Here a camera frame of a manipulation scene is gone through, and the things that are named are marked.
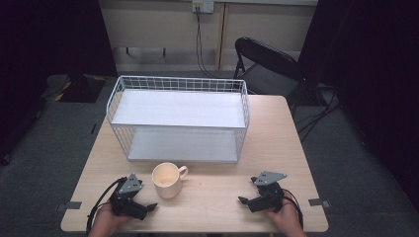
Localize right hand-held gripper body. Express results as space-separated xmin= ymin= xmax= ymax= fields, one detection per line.
xmin=246 ymin=170 xmax=288 ymax=214

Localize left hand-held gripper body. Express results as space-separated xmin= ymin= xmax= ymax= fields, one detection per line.
xmin=109 ymin=173 xmax=148 ymax=221

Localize cream ceramic cup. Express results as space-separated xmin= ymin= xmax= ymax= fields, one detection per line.
xmin=151 ymin=161 xmax=190 ymax=199

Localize person's right hand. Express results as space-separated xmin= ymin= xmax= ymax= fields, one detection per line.
xmin=264 ymin=194 xmax=299 ymax=230

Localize person's left hand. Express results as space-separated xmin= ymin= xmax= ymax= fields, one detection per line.
xmin=94 ymin=200 xmax=133 ymax=230

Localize grey tape strip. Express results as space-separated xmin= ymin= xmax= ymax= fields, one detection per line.
xmin=307 ymin=197 xmax=332 ymax=209
xmin=54 ymin=200 xmax=83 ymax=212

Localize black stand base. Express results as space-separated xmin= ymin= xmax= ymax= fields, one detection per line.
xmin=40 ymin=73 xmax=109 ymax=104

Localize black folding chair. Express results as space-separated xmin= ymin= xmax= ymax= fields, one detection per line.
xmin=232 ymin=37 xmax=309 ymax=102

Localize black curtain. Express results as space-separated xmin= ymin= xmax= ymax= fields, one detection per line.
xmin=0 ymin=0 xmax=119 ymax=166
xmin=296 ymin=0 xmax=419 ymax=213

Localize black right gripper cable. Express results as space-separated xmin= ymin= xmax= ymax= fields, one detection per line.
xmin=282 ymin=188 xmax=304 ymax=230

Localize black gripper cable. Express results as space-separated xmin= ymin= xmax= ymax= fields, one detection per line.
xmin=85 ymin=177 xmax=128 ymax=235
xmin=282 ymin=188 xmax=304 ymax=230

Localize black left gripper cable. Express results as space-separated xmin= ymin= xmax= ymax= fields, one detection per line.
xmin=85 ymin=177 xmax=128 ymax=235

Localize black floor cables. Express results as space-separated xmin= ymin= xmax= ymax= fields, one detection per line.
xmin=295 ymin=83 xmax=343 ymax=142

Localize white wire shelf rack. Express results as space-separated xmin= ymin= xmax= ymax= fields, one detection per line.
xmin=106 ymin=75 xmax=251 ymax=164

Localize black socket cable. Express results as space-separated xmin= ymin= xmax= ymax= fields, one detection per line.
xmin=195 ymin=9 xmax=220 ymax=79

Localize white wall socket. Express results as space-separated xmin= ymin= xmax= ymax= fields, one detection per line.
xmin=192 ymin=0 xmax=215 ymax=15

